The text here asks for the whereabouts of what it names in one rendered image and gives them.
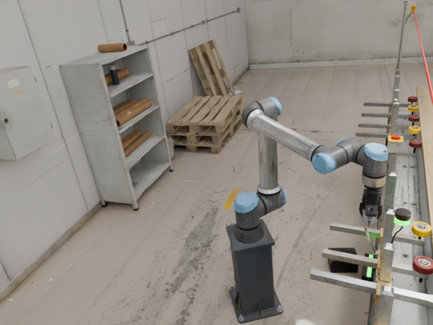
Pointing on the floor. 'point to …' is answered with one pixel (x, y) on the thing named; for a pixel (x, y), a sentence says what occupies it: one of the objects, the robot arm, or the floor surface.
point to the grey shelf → (113, 180)
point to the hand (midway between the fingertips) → (368, 224)
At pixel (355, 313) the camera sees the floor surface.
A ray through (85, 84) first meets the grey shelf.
